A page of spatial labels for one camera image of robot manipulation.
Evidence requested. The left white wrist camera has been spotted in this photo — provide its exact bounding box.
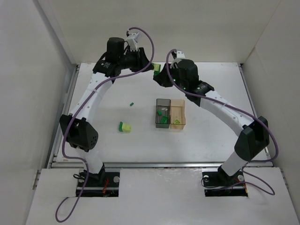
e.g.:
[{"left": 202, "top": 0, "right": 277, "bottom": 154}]
[{"left": 126, "top": 32, "right": 141, "bottom": 52}]

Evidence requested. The dark green 2x4 lego brick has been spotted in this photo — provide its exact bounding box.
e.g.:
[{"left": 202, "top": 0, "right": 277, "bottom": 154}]
[{"left": 160, "top": 116, "right": 168, "bottom": 124}]

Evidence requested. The orange transparent container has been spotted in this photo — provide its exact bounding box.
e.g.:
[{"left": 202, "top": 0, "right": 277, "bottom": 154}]
[{"left": 170, "top": 99, "right": 186, "bottom": 130}]

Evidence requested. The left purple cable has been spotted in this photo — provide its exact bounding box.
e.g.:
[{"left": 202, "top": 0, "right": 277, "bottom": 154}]
[{"left": 55, "top": 27, "right": 156, "bottom": 223}]

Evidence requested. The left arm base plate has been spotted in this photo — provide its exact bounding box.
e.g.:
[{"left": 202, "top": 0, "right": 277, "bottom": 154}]
[{"left": 81, "top": 171, "right": 120, "bottom": 197}]

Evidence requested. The aluminium rail front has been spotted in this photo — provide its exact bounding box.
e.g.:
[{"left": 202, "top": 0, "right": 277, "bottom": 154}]
[{"left": 50, "top": 161, "right": 274, "bottom": 169}]

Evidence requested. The light green curved lego brick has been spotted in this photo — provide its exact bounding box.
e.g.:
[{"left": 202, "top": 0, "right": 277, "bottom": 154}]
[{"left": 122, "top": 123, "right": 132, "bottom": 133}]

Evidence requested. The purple cable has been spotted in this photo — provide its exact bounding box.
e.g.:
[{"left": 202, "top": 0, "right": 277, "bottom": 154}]
[
  {"left": 165, "top": 48, "right": 276, "bottom": 195},
  {"left": 55, "top": 27, "right": 156, "bottom": 223}
]

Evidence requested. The grey transparent container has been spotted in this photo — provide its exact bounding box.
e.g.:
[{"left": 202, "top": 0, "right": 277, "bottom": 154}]
[{"left": 155, "top": 98, "right": 171, "bottom": 128}]

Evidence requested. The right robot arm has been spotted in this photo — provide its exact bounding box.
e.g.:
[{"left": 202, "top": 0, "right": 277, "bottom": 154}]
[{"left": 153, "top": 59, "right": 270, "bottom": 186}]

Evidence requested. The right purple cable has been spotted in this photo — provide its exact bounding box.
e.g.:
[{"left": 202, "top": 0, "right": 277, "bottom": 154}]
[{"left": 165, "top": 48, "right": 276, "bottom": 195}]

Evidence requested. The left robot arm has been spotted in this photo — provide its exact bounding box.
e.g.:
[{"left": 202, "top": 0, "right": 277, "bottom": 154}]
[{"left": 60, "top": 33, "right": 153, "bottom": 182}]

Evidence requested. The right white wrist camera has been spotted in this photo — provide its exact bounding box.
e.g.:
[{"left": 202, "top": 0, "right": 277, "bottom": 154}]
[{"left": 172, "top": 50, "right": 186, "bottom": 63}]

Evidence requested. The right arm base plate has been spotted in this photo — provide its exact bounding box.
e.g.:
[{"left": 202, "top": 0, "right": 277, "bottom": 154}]
[{"left": 201, "top": 171, "right": 248, "bottom": 197}]

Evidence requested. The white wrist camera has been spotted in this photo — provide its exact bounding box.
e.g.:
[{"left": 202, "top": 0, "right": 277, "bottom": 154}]
[
  {"left": 172, "top": 50, "right": 186, "bottom": 63},
  {"left": 126, "top": 32, "right": 141, "bottom": 52}
]

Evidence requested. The light green small lego brick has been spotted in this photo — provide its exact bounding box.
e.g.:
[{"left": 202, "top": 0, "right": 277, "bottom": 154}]
[{"left": 152, "top": 63, "right": 161, "bottom": 72}]

